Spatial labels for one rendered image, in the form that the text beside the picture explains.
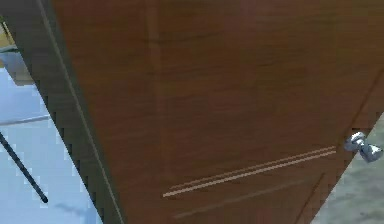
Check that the silver door knob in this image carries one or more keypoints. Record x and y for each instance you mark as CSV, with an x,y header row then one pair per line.
x,y
362,147

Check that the thin black rod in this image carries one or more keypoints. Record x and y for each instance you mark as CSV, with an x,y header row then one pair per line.
x,y
23,168

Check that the brown wooden room door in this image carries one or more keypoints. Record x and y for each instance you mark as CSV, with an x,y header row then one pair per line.
x,y
213,100

